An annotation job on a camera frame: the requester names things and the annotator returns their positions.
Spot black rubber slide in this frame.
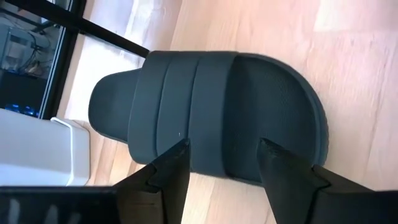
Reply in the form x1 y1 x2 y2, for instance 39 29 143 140
87 50 330 188

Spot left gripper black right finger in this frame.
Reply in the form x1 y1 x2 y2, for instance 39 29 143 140
257 138 398 224

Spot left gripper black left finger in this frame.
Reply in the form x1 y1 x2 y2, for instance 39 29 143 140
0 138 191 224

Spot white hexagonal plant pot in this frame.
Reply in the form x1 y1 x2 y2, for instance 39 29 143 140
0 108 91 187

